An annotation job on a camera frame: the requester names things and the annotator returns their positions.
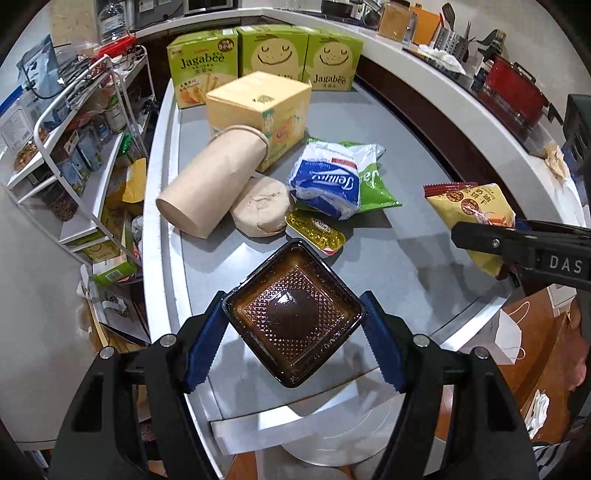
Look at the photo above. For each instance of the red plastic clamp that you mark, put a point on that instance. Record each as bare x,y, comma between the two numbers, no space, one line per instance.
115,48

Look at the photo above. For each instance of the white blue tissue pack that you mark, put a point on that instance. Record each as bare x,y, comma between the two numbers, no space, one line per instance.
323,180

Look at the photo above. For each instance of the red cooking pot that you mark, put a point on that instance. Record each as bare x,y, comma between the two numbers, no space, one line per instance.
512,87

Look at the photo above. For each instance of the translucent round waste bin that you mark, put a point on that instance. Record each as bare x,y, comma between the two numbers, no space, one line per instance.
323,443

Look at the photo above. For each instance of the yellow cardboard box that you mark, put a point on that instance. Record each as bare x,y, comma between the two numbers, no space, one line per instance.
258,99

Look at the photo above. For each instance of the pile of printed papers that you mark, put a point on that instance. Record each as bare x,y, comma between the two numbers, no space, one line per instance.
115,309

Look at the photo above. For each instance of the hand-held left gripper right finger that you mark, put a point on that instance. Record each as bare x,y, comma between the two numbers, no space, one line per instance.
383,344

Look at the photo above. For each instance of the clear water bottle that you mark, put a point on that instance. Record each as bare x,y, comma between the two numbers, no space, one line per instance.
111,23

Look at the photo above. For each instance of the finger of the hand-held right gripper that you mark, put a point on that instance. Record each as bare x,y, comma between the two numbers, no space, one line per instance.
554,227
485,242

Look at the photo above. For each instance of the brown paper cup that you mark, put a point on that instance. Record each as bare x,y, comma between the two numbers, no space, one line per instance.
207,184

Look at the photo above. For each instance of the wicker basket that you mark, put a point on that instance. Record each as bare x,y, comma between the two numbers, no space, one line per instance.
60,203

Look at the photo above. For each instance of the white kitchen cloth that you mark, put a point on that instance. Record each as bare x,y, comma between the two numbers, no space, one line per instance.
443,60

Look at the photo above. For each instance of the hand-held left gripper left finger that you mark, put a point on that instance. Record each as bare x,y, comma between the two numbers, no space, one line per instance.
205,344

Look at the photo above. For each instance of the brown plastic food tray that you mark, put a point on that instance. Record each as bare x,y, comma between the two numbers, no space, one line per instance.
295,314

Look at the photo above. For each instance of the blue white pouch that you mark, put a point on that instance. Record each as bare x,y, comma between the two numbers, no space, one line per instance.
39,60

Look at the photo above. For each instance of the metal utensil holder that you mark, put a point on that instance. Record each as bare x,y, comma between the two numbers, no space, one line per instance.
450,44

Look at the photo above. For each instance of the green white carton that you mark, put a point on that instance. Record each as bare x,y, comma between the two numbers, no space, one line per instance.
113,273

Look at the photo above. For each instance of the green snack bag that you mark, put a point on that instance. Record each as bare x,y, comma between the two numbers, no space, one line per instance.
376,194

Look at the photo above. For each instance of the white face mask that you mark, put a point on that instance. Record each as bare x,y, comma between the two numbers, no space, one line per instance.
503,337

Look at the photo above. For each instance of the crumpled clear wrapper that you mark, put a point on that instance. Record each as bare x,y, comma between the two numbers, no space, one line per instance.
556,161

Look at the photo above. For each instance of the small yellow butter portion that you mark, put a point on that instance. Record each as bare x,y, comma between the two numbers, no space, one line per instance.
314,229

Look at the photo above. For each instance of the striped clothing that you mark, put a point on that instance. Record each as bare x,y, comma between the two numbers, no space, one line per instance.
549,461

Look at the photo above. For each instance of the yellow bag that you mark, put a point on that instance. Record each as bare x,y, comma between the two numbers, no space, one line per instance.
134,182

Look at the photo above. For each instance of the yellow snack packet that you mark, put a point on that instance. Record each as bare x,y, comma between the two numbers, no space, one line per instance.
466,203

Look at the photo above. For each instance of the white crumpled paper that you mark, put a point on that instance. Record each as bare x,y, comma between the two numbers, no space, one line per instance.
538,410

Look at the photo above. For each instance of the white metal shelf rack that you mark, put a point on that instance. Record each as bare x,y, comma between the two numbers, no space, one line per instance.
99,184

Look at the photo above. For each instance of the green snack box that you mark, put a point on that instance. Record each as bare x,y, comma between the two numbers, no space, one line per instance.
334,64
198,60
272,50

